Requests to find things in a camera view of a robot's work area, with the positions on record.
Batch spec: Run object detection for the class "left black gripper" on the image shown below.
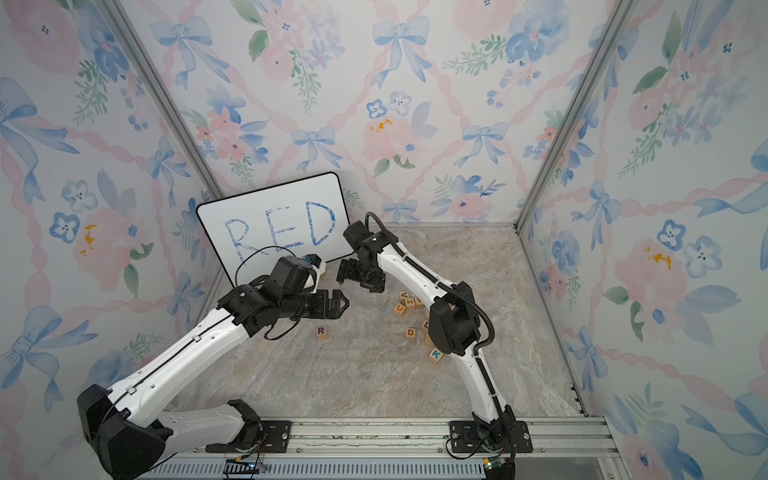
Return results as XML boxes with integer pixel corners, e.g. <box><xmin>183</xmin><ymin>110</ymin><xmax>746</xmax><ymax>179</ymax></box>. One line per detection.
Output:
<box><xmin>285</xmin><ymin>286</ymin><xmax>352</xmax><ymax>320</ymax></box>

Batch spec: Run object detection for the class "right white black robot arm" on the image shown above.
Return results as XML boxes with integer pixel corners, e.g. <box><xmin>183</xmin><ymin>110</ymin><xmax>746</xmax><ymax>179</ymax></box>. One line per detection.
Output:
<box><xmin>337</xmin><ymin>212</ymin><xmax>517</xmax><ymax>455</ymax></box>

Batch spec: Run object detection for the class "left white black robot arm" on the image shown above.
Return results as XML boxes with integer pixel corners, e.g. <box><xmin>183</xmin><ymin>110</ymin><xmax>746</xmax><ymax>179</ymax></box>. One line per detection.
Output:
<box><xmin>77</xmin><ymin>255</ymin><xmax>349</xmax><ymax>479</ymax></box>

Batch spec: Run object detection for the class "wooden letter block K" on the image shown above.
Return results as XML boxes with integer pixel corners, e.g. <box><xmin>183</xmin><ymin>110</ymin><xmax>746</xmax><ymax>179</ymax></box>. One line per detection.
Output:
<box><xmin>429</xmin><ymin>348</ymin><xmax>444</xmax><ymax>363</ymax></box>

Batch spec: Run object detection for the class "whiteboard with RED written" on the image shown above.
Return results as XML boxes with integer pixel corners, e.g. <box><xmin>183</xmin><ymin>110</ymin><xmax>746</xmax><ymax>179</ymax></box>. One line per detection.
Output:
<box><xmin>196</xmin><ymin>172</ymin><xmax>353</xmax><ymax>286</ymax></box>

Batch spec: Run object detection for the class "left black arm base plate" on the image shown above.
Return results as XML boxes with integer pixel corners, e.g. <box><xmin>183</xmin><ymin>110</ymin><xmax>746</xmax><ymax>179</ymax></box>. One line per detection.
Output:
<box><xmin>205</xmin><ymin>420</ymin><xmax>292</xmax><ymax>454</ymax></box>

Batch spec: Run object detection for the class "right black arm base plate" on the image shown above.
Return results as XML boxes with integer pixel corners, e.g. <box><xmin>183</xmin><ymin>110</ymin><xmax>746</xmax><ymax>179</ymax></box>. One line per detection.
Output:
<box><xmin>448</xmin><ymin>420</ymin><xmax>534</xmax><ymax>454</ymax></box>

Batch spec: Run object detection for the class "aluminium front rail frame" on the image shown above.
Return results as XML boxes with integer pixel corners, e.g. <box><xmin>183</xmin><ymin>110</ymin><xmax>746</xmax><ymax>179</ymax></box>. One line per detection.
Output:
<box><xmin>143</xmin><ymin>417</ymin><xmax>629</xmax><ymax>479</ymax></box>

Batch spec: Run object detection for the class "left aluminium corner post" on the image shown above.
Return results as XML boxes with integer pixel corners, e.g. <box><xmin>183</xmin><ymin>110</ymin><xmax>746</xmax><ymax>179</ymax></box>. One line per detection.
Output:
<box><xmin>95</xmin><ymin>0</ymin><xmax>223</xmax><ymax>200</ymax></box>

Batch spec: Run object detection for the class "aluminium corner post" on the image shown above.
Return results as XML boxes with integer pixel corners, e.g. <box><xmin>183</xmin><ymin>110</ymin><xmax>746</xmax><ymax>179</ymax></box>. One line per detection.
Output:
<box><xmin>95</xmin><ymin>0</ymin><xmax>223</xmax><ymax>200</ymax></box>
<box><xmin>514</xmin><ymin>0</ymin><xmax>635</xmax><ymax>236</ymax></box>

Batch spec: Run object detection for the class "right aluminium corner post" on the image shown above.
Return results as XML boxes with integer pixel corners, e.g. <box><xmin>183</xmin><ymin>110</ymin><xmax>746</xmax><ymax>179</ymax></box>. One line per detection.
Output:
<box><xmin>514</xmin><ymin>0</ymin><xmax>635</xmax><ymax>236</ymax></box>

